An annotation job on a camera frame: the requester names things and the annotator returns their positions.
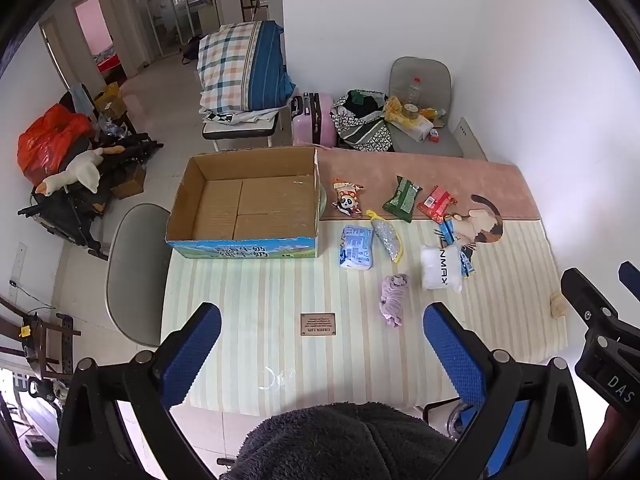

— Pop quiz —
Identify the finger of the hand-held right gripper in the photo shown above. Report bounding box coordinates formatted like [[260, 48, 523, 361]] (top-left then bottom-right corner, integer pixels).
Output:
[[618, 261, 640, 304], [560, 268, 640, 342]]

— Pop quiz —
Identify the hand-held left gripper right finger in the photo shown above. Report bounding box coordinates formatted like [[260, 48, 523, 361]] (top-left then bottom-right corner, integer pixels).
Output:
[[422, 302, 588, 480]]

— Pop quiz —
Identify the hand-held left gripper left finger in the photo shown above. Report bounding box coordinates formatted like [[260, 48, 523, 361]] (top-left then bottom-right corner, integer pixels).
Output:
[[57, 302, 223, 480]]

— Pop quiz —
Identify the purple cloth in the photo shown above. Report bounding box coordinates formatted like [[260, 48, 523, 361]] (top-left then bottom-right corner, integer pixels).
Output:
[[379, 274, 410, 329]]

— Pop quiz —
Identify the white soft packet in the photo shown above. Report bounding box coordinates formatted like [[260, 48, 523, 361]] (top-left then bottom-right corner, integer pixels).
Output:
[[420, 244, 463, 293]]

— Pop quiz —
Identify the blue stick snack packet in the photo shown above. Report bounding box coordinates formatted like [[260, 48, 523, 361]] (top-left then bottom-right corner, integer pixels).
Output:
[[435, 215, 476, 279]]

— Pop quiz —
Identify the silver glitter pouch yellow trim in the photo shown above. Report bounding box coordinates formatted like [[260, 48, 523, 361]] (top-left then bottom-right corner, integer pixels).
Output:
[[366, 209, 404, 263]]

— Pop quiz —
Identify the blue tissue pack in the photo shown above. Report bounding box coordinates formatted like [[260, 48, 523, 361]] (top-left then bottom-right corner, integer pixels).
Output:
[[339, 224, 373, 271]]

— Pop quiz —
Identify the red snack packet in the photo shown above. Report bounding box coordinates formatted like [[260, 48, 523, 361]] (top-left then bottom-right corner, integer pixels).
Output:
[[417, 185, 459, 223]]

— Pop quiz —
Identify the green snack packet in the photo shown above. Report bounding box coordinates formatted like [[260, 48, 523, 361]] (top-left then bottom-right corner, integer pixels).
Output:
[[382, 175, 423, 223]]

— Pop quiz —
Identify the orange panda snack packet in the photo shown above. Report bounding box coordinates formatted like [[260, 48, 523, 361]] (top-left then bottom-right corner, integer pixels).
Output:
[[332, 178, 364, 217]]

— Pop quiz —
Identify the grey chair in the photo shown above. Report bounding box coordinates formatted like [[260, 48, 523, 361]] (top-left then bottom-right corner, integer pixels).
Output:
[[387, 56, 465, 157], [105, 203, 172, 347]]

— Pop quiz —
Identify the grey fleece garment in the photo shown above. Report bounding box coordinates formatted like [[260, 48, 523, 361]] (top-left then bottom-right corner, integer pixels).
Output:
[[220, 401, 458, 480]]

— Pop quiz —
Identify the dark wooden chair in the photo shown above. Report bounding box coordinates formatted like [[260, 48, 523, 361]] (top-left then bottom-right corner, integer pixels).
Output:
[[0, 294, 82, 381]]

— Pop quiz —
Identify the brown cardboard box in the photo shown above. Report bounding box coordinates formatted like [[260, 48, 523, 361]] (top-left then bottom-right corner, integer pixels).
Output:
[[111, 164, 147, 200]]

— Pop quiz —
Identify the black folded equipment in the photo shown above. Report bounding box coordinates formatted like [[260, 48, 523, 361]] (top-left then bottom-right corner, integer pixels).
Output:
[[17, 132, 165, 261]]

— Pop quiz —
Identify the white board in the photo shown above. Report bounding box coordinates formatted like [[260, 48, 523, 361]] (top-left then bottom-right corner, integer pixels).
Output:
[[452, 117, 488, 162]]

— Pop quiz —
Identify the white goose plush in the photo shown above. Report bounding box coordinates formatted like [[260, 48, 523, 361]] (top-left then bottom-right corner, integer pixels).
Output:
[[35, 146, 125, 196]]

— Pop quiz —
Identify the white flat packet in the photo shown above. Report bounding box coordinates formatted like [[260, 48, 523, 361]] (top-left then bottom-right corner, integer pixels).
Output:
[[387, 114, 435, 142]]

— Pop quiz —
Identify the black white patterned bag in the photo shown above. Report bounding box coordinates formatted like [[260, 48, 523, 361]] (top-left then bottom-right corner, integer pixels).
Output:
[[330, 89, 393, 153]]

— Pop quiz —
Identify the red plastic bag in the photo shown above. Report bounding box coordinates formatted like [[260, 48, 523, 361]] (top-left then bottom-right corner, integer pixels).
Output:
[[17, 105, 95, 186]]

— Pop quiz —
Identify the yellow plastic bag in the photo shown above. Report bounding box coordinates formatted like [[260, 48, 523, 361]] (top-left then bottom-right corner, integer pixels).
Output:
[[384, 96, 413, 123]]

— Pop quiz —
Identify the pink suitcase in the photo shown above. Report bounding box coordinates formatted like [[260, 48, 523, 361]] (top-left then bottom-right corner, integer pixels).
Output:
[[291, 92, 337, 148]]

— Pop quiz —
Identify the yellow cardboard box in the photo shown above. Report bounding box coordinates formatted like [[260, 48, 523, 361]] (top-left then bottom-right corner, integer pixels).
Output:
[[94, 82, 128, 118]]

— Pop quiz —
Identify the light blue cloth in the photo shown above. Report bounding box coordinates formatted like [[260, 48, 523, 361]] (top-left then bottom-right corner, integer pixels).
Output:
[[70, 84, 96, 116]]

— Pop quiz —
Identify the plaid folded bedding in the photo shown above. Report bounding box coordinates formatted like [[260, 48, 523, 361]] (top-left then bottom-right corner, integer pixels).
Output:
[[196, 20, 296, 113]]

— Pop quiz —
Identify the black backpack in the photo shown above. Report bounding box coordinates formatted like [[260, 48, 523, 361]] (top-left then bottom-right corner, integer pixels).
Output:
[[180, 37, 205, 65]]

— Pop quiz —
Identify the white wall outlet strip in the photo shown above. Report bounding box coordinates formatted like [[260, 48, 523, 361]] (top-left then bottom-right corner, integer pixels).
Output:
[[7, 242, 27, 301]]

